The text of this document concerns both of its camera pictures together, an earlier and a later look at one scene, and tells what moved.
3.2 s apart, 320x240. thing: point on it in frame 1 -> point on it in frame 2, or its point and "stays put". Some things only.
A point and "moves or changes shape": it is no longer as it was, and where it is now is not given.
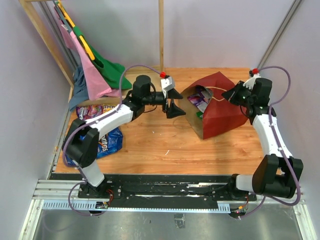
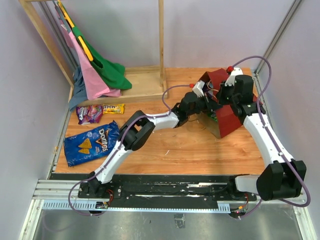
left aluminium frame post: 53,18 stays put
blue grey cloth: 80,93 stays put
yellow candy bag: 107,107 stays put
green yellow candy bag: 199,114 -> 214,118
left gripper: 173,111 -> 211,105
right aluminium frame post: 279,34 stays put
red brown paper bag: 207,112 moves or changes shape
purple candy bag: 85,112 stays put
